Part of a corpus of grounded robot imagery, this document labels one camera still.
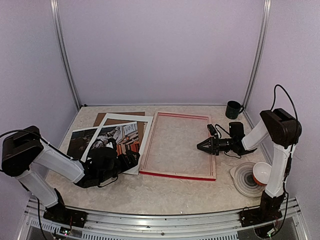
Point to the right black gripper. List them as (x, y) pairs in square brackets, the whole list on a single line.
[(214, 146)]

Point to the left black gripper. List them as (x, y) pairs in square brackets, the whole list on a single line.
[(133, 162)]

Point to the cat and books photo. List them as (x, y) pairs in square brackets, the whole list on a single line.
[(121, 137)]

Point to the red wooden picture frame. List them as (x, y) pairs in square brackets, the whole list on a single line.
[(177, 147)]

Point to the clear acrylic sheet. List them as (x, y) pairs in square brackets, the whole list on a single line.
[(177, 142)]

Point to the white photo mat board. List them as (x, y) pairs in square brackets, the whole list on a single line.
[(144, 126)]

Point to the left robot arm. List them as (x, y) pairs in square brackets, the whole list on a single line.
[(23, 147)]

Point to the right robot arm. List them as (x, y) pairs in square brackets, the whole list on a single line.
[(284, 130)]

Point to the brown backing board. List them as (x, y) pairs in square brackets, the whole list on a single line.
[(117, 118)]

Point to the dark green mug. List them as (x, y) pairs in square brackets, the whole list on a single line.
[(233, 109)]

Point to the clear glass plate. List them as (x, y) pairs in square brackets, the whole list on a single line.
[(243, 179)]

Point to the white orange bowl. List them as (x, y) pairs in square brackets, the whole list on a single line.
[(261, 173)]

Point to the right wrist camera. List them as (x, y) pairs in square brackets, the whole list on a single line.
[(213, 131)]

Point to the front aluminium rail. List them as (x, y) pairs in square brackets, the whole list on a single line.
[(102, 225)]

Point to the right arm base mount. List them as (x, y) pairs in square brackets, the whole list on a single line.
[(254, 216)]

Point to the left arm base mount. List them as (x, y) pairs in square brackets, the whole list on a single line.
[(70, 217)]

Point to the right aluminium post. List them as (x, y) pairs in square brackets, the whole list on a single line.
[(258, 52)]

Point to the aluminium post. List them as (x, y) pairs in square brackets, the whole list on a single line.
[(258, 52), (54, 5)]

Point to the left aluminium post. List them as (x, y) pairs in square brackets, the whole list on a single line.
[(54, 5)]

